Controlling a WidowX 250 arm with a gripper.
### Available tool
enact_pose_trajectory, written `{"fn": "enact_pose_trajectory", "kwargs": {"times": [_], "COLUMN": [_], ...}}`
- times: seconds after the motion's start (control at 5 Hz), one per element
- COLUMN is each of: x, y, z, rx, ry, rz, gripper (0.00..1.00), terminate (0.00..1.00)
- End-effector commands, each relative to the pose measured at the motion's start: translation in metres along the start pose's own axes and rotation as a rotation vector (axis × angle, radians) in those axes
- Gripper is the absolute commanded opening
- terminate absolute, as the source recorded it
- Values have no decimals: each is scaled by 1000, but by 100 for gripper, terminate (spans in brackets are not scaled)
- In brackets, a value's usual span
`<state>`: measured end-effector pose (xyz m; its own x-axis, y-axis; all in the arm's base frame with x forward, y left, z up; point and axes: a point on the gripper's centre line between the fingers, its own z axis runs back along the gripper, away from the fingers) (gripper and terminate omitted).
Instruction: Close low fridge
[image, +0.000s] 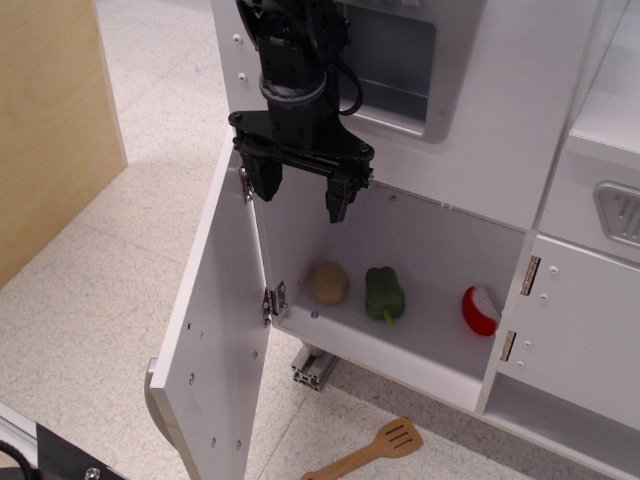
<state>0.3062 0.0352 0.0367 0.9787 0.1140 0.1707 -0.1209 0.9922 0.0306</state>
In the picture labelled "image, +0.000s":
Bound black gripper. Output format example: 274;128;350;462
229;98;374;223

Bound white low fridge door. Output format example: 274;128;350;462
151;146;269;479

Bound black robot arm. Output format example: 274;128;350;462
229;1;374;223

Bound silver upper door hinge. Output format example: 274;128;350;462
239;167;254;205

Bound silver door hinge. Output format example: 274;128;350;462
261;281;288;327
239;167;254;205

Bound toy potato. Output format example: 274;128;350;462
312;261;350;305

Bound silver lower door hinge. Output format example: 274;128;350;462
261;281;288;327

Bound green toy bell pepper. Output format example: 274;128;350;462
365;266;406;327

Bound aluminium extrusion foot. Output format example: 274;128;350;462
291;345;339;391

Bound white toy kitchen cabinet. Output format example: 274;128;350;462
210;0;640;480

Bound red toy cheese wedge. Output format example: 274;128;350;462
461;286;500;336

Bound silver upper right hinge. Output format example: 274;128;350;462
520;255;540;296

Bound light wooden panel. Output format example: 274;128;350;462
1;1;127;284

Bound silver lower right hinge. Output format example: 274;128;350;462
500;330;517;362

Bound wooden slotted spatula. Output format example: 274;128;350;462
301;417;424;480

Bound white right cabinet door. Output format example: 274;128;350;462
499;236;639;429

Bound silver fridge door handle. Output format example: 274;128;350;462
144;357;199;479

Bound silver oven handle plate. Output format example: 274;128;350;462
594;181;639;248

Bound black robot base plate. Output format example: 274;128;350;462
1;423;125;480

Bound black cable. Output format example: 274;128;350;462
0;439;39;480

